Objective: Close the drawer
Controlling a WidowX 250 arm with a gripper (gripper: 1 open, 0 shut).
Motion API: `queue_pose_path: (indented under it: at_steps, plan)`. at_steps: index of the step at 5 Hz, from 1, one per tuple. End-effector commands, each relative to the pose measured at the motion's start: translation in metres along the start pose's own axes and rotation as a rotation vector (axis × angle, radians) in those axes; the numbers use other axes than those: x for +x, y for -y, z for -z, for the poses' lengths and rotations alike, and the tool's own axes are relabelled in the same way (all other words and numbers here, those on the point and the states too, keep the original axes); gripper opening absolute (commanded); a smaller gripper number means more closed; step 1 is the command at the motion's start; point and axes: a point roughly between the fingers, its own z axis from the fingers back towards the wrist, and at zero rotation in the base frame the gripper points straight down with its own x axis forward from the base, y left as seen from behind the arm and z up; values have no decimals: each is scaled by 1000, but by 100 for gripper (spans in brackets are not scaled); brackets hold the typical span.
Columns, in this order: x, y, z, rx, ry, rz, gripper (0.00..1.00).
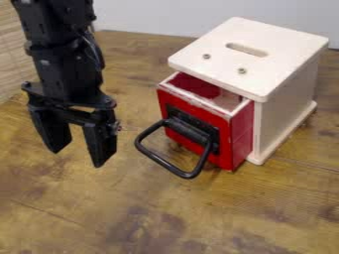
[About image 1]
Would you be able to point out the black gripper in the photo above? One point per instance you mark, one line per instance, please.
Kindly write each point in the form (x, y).
(66, 97)

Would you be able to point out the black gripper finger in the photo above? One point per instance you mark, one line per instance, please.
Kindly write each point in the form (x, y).
(100, 140)

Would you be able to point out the red drawer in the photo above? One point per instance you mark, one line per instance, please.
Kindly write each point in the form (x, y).
(212, 109)

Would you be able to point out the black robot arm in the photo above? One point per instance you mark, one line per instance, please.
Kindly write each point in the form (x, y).
(52, 22)

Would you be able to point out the white wooden drawer cabinet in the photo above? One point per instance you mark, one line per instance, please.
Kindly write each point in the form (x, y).
(267, 64)

